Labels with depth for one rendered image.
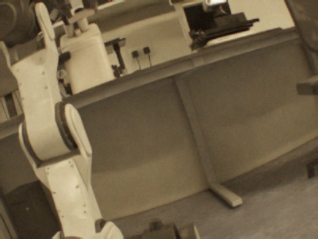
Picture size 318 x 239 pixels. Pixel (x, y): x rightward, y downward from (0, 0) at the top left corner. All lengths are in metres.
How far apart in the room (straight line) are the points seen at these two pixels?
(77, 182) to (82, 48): 0.85
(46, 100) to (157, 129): 1.55
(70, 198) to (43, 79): 0.34
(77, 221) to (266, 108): 1.88
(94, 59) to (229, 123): 1.14
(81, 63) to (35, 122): 0.75
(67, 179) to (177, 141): 1.56
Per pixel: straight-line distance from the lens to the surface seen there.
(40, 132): 1.16
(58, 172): 1.20
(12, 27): 1.06
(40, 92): 1.19
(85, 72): 1.87
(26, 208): 2.25
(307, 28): 1.66
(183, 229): 1.36
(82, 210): 1.16
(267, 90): 2.80
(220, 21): 2.10
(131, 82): 1.84
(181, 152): 2.67
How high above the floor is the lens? 0.60
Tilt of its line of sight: 1 degrees down
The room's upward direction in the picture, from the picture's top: 19 degrees counter-clockwise
